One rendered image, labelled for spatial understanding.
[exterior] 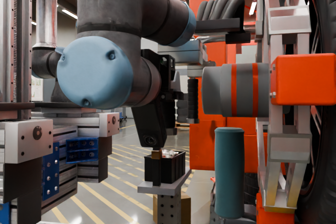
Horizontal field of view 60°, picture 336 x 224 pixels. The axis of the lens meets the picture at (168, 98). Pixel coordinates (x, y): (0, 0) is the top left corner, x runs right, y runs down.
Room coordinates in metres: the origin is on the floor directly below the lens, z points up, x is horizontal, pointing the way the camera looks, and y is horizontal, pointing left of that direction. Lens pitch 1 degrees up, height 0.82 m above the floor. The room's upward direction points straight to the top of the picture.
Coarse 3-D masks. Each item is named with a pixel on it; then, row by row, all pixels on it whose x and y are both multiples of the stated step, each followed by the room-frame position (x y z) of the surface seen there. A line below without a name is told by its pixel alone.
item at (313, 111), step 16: (304, 0) 0.75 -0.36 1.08; (320, 32) 0.50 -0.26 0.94; (288, 48) 0.91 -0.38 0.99; (320, 48) 0.51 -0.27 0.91; (288, 112) 0.94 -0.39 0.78; (320, 112) 0.60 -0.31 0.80; (320, 128) 0.51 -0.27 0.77; (320, 144) 0.51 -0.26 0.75; (304, 176) 0.75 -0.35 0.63; (304, 192) 0.63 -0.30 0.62
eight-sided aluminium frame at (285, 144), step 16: (272, 0) 0.52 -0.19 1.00; (288, 0) 0.56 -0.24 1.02; (272, 16) 0.49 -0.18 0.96; (288, 16) 0.48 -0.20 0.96; (304, 16) 0.47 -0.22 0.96; (272, 32) 0.48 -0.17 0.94; (288, 32) 0.48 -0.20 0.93; (304, 32) 0.47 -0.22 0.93; (256, 48) 0.95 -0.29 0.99; (272, 48) 0.49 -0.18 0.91; (304, 48) 0.47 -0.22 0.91; (272, 112) 0.49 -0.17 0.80; (304, 112) 0.47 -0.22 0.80; (256, 128) 0.96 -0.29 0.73; (272, 128) 0.49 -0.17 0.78; (288, 128) 0.49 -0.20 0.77; (304, 128) 0.47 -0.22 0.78; (272, 144) 0.49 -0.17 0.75; (288, 144) 0.48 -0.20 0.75; (304, 144) 0.47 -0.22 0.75; (272, 160) 0.50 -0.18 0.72; (288, 160) 0.50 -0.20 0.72; (304, 160) 0.49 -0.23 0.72; (272, 176) 0.54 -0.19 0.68; (288, 176) 0.58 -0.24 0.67; (272, 192) 0.58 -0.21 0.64; (288, 192) 0.58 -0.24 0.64; (272, 208) 0.62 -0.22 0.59; (288, 208) 0.61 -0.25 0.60
